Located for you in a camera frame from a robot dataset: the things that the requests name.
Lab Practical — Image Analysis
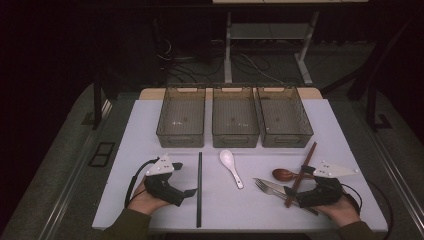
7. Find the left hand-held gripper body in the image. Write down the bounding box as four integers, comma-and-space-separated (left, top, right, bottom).
143, 154, 186, 207

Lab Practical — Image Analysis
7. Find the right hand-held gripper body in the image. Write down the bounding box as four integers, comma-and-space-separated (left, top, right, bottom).
294, 160, 360, 209

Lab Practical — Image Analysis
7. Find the brown wooden chopstick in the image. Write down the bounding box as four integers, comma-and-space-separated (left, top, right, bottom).
284, 141, 318, 209

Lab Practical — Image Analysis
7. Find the metal fork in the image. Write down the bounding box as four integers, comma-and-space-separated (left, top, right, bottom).
254, 181, 320, 217

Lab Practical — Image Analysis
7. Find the translucent grey storage bin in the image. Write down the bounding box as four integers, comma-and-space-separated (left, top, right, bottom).
254, 84, 315, 149
211, 83, 261, 149
155, 83, 207, 149

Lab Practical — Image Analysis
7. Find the person's left hand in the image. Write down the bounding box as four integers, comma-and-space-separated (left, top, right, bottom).
127, 178, 172, 216

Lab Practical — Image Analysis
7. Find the person's right hand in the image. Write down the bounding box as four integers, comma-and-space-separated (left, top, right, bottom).
314, 193, 362, 229

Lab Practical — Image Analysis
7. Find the brown wooden spoon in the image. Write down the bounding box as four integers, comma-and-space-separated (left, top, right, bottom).
271, 168, 316, 183

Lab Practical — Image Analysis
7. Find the white ceramic spoon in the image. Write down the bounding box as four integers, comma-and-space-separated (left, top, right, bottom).
219, 149, 245, 190

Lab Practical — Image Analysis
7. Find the black metal stand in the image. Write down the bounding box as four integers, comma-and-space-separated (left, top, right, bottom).
82, 66, 116, 131
346, 39, 394, 133

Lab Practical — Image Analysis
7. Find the white metal desk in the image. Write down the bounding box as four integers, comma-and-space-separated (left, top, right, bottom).
212, 0, 369, 86

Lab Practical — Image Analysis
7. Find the left hand-held gripper cable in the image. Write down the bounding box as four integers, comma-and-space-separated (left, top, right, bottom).
123, 157, 161, 209

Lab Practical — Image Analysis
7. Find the hand-held gripper cable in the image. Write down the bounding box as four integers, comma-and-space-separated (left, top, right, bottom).
341, 181, 394, 240
123, 157, 161, 209

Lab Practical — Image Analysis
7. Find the right hand-held gripper cable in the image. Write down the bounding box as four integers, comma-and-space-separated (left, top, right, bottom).
341, 181, 394, 240

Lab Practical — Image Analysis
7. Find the black floor socket frame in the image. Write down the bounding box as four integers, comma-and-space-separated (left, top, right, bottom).
87, 141, 117, 168

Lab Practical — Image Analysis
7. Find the metal floor rail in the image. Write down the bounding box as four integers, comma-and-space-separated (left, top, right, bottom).
43, 99, 114, 240
363, 126, 424, 231

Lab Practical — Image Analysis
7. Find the bundle of floor cables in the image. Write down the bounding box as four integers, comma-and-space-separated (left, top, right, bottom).
156, 36, 291, 86

